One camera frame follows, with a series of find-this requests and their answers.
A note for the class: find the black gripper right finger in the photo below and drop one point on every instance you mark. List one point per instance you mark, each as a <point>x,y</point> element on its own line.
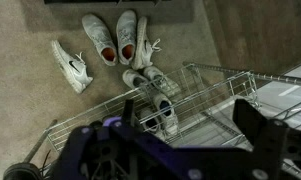
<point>251,123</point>

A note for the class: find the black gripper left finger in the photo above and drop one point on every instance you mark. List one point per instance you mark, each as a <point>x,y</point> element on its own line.
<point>128,113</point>

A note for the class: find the white low sneaker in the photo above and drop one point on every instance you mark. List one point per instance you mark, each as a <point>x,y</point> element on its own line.
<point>163,83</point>
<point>171,123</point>
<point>145,115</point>
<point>133,78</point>

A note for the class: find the white Nike sneaker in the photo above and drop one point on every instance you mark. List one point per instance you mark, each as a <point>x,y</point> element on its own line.
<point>73,70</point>
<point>142,46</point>

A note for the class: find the grey sneaker orange insole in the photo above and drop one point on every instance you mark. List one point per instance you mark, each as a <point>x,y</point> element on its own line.
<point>126,30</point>
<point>96,33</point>

